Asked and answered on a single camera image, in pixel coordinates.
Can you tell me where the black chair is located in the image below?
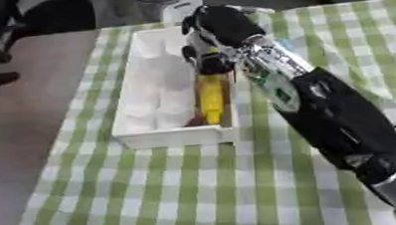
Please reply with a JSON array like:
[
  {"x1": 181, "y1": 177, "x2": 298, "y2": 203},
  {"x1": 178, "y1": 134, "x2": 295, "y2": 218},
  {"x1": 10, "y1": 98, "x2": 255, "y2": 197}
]
[{"x1": 19, "y1": 0, "x2": 100, "y2": 37}]

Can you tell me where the white rounded object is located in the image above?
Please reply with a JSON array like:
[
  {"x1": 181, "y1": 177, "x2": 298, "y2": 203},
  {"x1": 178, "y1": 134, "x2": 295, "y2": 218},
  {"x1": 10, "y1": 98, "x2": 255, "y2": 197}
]
[{"x1": 158, "y1": 0, "x2": 208, "y2": 25}]

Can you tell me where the yellow long toy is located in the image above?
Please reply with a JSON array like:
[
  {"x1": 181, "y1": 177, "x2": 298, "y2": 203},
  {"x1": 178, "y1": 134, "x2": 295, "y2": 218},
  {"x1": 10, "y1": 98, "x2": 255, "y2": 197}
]
[{"x1": 191, "y1": 72, "x2": 234, "y2": 126}]

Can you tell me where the white open box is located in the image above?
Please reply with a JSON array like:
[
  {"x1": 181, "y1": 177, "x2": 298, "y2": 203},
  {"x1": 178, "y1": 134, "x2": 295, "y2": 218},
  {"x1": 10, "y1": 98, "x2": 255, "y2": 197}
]
[{"x1": 102, "y1": 21, "x2": 242, "y2": 152}]

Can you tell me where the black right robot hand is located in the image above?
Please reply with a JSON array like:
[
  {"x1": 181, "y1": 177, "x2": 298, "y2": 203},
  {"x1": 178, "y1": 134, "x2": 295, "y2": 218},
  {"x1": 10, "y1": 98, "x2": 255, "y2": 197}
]
[{"x1": 177, "y1": 1, "x2": 272, "y2": 78}]

